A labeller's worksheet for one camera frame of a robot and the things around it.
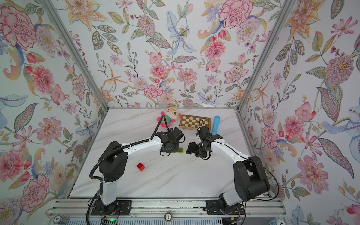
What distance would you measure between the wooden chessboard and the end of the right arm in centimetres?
26

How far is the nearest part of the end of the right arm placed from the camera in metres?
0.65

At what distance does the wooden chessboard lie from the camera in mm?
1090
